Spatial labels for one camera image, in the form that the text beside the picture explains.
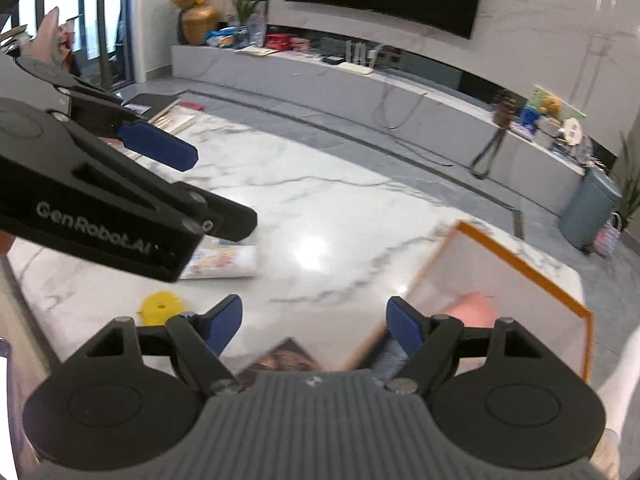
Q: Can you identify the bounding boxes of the dark book on table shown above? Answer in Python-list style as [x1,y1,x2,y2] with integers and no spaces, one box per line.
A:
[124,93,179,122]

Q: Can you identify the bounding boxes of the white printed packet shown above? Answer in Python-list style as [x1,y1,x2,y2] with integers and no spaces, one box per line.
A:
[180,238,258,280]

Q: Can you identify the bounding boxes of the yellow tape measure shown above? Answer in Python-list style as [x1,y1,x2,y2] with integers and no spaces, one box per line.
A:
[138,290,186,326]

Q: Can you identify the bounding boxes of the orange rimmed storage box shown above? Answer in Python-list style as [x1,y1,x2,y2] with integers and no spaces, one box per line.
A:
[323,220,594,379]

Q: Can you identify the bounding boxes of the gold vase with flowers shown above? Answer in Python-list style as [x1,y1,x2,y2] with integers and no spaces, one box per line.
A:
[169,0,220,46]

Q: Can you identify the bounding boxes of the red boxes on bench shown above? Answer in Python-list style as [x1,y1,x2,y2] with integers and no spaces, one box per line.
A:
[264,34,310,53]

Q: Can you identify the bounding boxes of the green potted plant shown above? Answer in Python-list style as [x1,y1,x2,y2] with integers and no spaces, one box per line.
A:
[218,0,278,28]

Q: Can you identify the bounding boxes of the person leg white sock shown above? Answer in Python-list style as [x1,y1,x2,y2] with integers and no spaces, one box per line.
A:
[590,327,640,479]

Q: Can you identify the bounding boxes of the pastel woven basket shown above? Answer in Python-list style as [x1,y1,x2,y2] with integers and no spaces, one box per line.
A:
[593,212,623,258]

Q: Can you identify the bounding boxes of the white wifi router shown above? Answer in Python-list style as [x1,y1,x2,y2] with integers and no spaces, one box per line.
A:
[337,40,383,75]

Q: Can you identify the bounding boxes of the grey blue trash bin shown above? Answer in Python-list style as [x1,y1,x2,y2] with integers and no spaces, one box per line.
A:
[558,168,622,252]

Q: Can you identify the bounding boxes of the grey marble TV bench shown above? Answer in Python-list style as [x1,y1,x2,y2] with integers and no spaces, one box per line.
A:
[171,46,582,214]

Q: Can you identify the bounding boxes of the yellow plush toy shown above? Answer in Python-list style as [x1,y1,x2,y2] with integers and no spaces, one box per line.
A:
[538,93,563,118]

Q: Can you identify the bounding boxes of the black cable on bench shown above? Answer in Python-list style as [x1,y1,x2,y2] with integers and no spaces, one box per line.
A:
[372,81,454,168]

